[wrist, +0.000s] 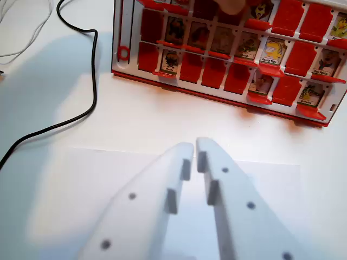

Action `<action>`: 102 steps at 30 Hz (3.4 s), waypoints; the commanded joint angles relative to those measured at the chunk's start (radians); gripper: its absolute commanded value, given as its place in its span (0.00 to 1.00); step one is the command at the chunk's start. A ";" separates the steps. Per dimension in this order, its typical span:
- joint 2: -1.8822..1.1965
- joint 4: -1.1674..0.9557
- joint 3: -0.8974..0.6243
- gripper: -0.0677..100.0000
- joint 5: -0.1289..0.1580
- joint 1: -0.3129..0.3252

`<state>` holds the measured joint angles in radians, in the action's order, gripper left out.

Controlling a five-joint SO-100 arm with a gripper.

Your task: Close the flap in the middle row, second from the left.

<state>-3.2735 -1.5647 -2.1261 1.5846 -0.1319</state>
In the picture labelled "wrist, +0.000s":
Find person's hand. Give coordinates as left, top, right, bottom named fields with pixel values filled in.
left=216, top=0, right=248, bottom=16

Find white paper sheet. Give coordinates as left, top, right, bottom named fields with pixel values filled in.
left=29, top=147, right=301, bottom=260

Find red and white game board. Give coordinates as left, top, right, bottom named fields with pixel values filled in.
left=111, top=0, right=347, bottom=128

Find black cable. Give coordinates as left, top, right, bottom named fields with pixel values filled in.
left=0, top=0, right=99, bottom=170

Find white cable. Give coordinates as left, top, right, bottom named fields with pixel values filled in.
left=0, top=0, right=54, bottom=57
left=0, top=0, right=47, bottom=66

